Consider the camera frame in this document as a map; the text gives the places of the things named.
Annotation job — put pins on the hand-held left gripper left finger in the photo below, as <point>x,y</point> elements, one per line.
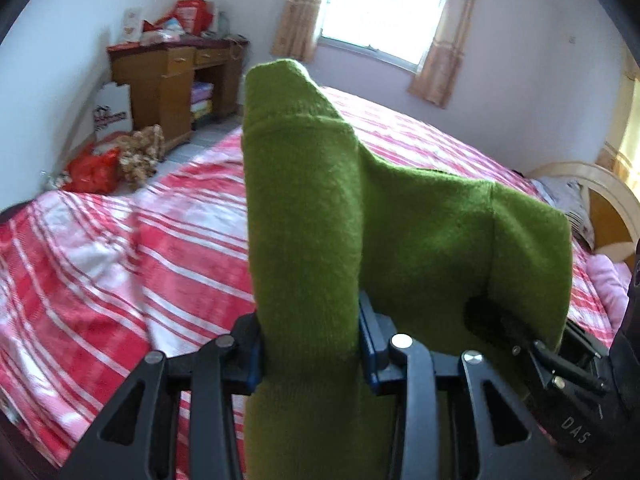
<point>256,365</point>

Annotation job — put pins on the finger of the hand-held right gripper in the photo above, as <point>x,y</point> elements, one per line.
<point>575,377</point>

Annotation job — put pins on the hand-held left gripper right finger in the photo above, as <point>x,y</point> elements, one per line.
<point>367,355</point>

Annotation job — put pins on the green orange striped sweater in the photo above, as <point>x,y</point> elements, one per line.
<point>310,210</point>

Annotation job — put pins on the pink blanket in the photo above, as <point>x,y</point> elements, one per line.
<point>607,280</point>

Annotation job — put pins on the red white plaid blanket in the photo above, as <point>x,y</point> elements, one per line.
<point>125,270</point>

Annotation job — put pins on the grey striped pillow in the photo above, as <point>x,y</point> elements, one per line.
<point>565,200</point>

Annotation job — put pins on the wooden headboard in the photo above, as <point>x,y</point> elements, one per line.
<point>607,195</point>

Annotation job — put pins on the brown floral cloth bundle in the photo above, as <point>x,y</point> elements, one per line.
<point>142,152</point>

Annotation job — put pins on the red plastic bag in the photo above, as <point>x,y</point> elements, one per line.
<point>95,172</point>

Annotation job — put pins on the stack of folded cloths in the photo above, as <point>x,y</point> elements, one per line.
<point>201,97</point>

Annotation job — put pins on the white paper bag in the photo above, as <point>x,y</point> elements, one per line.
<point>112,115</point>

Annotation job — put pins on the wooden desk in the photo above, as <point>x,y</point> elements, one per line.
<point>160,90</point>

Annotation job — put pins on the beige curtain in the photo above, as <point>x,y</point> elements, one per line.
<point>300,20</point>
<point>445,50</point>

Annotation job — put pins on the clear plastic bottle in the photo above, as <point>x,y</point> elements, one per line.
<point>223,24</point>

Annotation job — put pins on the white packet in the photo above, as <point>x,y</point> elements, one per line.
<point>160,36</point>

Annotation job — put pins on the window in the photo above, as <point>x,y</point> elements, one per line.
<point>385,5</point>

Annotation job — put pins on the red gift bag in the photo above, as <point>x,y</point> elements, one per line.
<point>192,15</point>

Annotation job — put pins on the white card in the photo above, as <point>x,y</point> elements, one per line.
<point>132,24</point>

